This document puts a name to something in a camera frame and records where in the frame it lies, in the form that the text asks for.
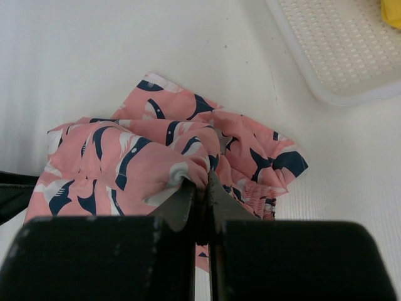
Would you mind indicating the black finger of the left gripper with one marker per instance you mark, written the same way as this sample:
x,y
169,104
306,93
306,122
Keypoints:
x,y
15,193

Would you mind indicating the white perforated plastic basket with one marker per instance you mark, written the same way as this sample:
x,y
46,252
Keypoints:
x,y
346,53

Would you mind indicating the pink whale print shorts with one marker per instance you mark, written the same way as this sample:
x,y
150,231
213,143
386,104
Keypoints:
x,y
162,134

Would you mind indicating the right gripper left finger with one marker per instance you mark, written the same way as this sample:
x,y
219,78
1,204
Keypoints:
x,y
106,257

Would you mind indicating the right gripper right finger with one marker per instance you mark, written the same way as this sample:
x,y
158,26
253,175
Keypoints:
x,y
252,259

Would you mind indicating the yellow shorts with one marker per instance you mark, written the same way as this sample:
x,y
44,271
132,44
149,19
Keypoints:
x,y
391,12

